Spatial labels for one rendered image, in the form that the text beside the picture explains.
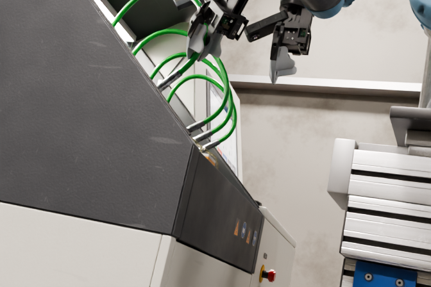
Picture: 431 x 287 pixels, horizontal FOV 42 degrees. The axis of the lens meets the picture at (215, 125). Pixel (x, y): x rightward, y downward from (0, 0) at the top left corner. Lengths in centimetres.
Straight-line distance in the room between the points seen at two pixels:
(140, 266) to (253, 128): 369
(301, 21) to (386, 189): 63
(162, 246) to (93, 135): 25
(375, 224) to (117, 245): 42
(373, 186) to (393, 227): 7
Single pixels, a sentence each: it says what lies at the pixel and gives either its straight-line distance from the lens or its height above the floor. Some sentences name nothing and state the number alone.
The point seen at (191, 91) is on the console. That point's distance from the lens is 180.
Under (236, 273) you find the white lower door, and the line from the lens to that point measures 141.
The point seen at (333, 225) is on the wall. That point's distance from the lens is 422.
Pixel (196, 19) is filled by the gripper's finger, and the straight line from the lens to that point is 124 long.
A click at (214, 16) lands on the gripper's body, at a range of 120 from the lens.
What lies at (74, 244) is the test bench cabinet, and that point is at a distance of 101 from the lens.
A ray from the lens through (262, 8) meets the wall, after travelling 507.
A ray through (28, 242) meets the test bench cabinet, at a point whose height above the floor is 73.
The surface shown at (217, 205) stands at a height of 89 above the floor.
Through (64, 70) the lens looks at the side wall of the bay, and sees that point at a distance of 113.
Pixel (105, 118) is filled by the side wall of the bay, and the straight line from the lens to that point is 105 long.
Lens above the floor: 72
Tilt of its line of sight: 16 degrees up
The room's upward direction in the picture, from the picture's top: 13 degrees clockwise
